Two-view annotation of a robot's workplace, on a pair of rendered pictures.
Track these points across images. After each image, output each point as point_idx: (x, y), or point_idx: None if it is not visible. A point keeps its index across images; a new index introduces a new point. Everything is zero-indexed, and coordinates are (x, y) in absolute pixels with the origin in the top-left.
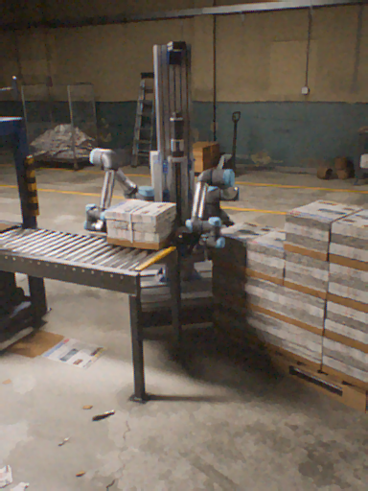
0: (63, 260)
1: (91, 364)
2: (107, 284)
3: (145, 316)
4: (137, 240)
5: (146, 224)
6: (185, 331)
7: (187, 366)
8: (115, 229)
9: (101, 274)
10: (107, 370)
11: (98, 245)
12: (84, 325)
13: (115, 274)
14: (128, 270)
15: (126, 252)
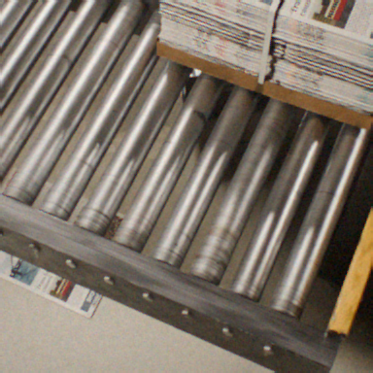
0: (21, 208)
1: (104, 297)
2: (206, 334)
3: (226, 100)
4: (285, 83)
5: (337, 60)
6: (337, 137)
7: (368, 309)
8: (195, 31)
9: (182, 313)
10: (153, 325)
11: (119, 48)
12: (51, 104)
13: (243, 335)
14: (291, 314)
15: (241, 128)
